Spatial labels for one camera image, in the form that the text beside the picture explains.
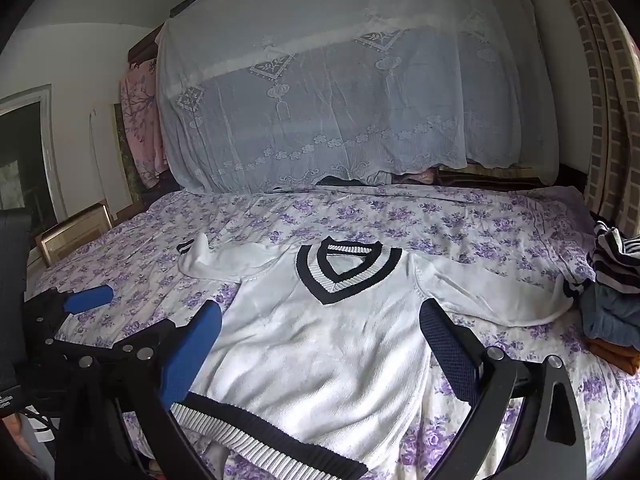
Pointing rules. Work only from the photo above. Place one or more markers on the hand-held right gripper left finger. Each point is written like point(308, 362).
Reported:
point(192, 355)

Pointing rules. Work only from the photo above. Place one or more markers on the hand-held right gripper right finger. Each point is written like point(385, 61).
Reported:
point(450, 355)

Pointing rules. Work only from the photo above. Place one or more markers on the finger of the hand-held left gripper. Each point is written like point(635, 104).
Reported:
point(85, 349)
point(90, 297)

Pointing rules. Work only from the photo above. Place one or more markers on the white v-neck sweater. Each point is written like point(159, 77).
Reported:
point(325, 350)

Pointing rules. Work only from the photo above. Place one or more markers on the dark clothes under lace cloth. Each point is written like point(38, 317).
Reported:
point(480, 175)

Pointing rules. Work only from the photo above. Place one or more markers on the green patterned panel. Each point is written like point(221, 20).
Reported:
point(125, 170)

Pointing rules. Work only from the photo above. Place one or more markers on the purple floral bed sheet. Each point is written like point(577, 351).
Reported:
point(400, 220)

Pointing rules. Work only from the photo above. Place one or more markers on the blue grey folded garment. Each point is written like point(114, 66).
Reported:
point(615, 315)

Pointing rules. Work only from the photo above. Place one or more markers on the orange folded garment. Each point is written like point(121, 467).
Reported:
point(625, 360)

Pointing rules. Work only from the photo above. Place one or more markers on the pink floral cloth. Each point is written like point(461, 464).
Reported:
point(140, 125)

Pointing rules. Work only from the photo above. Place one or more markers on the black white striped garment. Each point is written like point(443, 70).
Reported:
point(615, 260)

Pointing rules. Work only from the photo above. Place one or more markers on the dark wooden cabinet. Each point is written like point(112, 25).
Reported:
point(142, 47)

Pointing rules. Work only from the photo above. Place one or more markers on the white lace cover cloth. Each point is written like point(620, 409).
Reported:
point(350, 85)

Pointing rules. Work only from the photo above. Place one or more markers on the beige checkered curtain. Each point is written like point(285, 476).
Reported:
point(605, 110)

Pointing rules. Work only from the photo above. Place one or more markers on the wooden picture frame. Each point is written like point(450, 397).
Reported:
point(75, 220)

